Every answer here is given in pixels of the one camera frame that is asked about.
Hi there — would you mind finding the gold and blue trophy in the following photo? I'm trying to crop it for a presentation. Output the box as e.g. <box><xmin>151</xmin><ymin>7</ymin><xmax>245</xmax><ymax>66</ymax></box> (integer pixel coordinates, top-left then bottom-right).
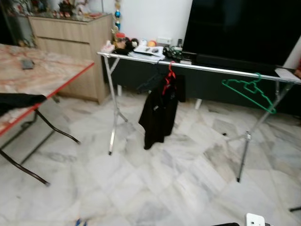
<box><xmin>112</xmin><ymin>0</ymin><xmax>123</xmax><ymax>33</ymax></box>

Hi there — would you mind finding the light wooden cabinet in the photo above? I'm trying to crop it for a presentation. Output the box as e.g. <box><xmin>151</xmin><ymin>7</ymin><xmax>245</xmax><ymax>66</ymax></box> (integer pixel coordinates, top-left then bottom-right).
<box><xmin>28</xmin><ymin>13</ymin><xmax>113</xmax><ymax>104</ymax></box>

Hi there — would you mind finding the jar with red lid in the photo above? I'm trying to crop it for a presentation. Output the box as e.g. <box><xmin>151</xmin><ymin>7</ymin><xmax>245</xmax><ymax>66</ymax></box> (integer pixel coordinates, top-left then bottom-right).
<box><xmin>115</xmin><ymin>32</ymin><xmax>127</xmax><ymax>48</ymax></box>

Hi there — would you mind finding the white paper sheet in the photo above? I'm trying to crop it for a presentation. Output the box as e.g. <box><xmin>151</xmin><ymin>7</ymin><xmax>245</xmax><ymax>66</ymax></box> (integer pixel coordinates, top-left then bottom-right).
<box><xmin>274</xmin><ymin>68</ymin><xmax>299</xmax><ymax>80</ymax></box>

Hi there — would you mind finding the thin black clothes hanger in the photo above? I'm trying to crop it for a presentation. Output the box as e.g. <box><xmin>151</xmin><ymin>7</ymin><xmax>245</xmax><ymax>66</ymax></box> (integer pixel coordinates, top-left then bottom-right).
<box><xmin>136</xmin><ymin>66</ymin><xmax>170</xmax><ymax>92</ymax></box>

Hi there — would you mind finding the stack of white magazines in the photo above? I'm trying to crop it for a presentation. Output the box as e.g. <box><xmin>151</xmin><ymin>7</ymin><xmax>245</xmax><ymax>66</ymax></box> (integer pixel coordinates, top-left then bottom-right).
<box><xmin>128</xmin><ymin>45</ymin><xmax>165</xmax><ymax>61</ymax></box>

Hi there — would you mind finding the green clothes hanger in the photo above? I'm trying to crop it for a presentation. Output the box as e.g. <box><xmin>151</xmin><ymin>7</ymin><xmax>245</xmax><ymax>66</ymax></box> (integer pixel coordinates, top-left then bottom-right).
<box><xmin>222</xmin><ymin>73</ymin><xmax>277</xmax><ymax>114</ymax></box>

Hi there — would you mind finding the glass display shelf with figurines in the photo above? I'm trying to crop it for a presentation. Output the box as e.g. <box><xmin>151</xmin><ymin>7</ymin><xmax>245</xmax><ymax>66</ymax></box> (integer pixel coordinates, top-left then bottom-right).
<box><xmin>0</xmin><ymin>0</ymin><xmax>30</xmax><ymax>47</ymax></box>

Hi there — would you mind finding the large black television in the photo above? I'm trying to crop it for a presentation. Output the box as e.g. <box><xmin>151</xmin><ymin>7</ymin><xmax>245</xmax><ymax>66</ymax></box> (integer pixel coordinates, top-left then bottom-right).
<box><xmin>182</xmin><ymin>0</ymin><xmax>301</xmax><ymax>69</ymax></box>

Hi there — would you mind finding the black shirt green logo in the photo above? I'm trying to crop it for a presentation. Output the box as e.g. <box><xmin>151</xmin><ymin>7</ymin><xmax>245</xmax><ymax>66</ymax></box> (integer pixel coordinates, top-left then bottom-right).
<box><xmin>0</xmin><ymin>93</ymin><xmax>48</xmax><ymax>117</ymax></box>

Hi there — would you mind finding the red clothes hanger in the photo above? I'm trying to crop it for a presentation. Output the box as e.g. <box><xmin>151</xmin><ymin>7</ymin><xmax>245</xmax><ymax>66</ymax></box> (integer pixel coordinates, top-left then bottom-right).
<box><xmin>162</xmin><ymin>61</ymin><xmax>177</xmax><ymax>95</ymax></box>

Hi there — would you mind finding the black shirt white chest print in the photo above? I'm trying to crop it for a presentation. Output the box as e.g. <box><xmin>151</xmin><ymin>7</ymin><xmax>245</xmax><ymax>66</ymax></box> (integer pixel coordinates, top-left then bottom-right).
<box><xmin>139</xmin><ymin>73</ymin><xmax>185</xmax><ymax>150</ymax></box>

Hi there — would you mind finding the silver metal clothes rack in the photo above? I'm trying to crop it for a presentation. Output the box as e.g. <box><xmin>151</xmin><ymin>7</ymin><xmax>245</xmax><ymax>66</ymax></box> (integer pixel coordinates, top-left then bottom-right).
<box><xmin>97</xmin><ymin>52</ymin><xmax>301</xmax><ymax>183</ymax></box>

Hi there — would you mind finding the pink tissue box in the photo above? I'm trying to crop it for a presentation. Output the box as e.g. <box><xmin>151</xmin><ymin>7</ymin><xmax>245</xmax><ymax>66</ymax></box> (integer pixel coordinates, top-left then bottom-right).
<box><xmin>100</xmin><ymin>40</ymin><xmax>116</xmax><ymax>53</ymax></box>

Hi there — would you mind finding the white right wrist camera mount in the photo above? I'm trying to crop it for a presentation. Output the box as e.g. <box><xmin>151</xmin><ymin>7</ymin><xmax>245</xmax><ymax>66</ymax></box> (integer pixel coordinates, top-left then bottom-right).
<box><xmin>246</xmin><ymin>213</ymin><xmax>265</xmax><ymax>226</ymax></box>

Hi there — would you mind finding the long black soundbar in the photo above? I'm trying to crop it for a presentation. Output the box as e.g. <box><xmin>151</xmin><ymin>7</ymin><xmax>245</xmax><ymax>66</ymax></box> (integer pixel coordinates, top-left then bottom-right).
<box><xmin>195</xmin><ymin>54</ymin><xmax>283</xmax><ymax>73</ymax></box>

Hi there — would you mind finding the black plush doll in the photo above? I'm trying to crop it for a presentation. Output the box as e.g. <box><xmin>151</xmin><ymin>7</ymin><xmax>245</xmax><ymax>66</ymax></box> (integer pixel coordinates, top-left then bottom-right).
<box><xmin>123</xmin><ymin>38</ymin><xmax>139</xmax><ymax>52</ymax></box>

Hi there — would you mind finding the marble folding table red edge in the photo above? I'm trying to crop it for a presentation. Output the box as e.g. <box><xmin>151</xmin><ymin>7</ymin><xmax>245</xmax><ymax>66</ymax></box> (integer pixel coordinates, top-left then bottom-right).
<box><xmin>0</xmin><ymin>44</ymin><xmax>95</xmax><ymax>186</ymax></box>

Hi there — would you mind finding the long black TV console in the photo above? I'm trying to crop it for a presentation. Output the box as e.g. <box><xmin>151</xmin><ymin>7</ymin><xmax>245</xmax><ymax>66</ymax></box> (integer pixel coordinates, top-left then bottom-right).
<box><xmin>101</xmin><ymin>47</ymin><xmax>301</xmax><ymax>116</ymax></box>

